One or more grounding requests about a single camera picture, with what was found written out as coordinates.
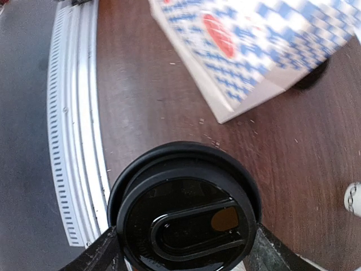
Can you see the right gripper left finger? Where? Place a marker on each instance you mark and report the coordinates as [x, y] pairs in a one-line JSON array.
[[104, 254]]

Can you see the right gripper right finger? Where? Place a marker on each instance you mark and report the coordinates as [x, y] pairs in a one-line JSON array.
[[270, 253]]

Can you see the blue checkered paper bag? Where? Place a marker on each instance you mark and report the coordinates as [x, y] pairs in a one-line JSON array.
[[243, 53]]

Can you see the white ceramic mug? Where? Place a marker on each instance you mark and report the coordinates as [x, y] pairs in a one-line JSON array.
[[352, 199]]

